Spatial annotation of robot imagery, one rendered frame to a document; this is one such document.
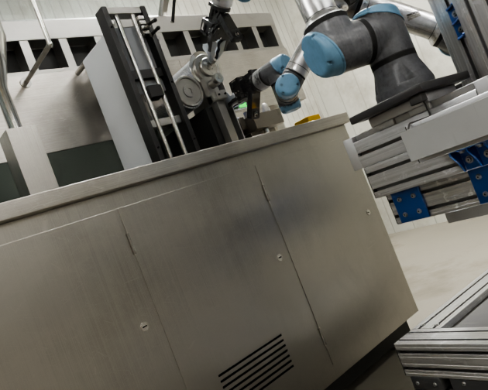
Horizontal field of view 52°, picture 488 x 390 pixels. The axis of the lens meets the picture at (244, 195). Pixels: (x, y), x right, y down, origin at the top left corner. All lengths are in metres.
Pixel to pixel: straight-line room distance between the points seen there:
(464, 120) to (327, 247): 0.78
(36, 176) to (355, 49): 0.97
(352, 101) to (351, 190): 2.86
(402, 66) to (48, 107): 1.27
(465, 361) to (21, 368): 0.98
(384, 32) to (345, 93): 3.41
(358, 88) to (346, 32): 3.36
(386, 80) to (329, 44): 0.18
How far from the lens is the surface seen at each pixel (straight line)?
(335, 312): 1.70
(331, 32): 1.27
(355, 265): 1.80
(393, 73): 1.31
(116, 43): 1.66
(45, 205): 1.21
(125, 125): 1.84
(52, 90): 2.04
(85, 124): 2.03
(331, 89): 4.82
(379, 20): 1.34
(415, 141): 1.15
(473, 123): 1.08
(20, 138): 1.64
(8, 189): 1.86
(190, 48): 2.45
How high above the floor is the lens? 0.70
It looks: 2 degrees up
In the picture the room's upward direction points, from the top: 21 degrees counter-clockwise
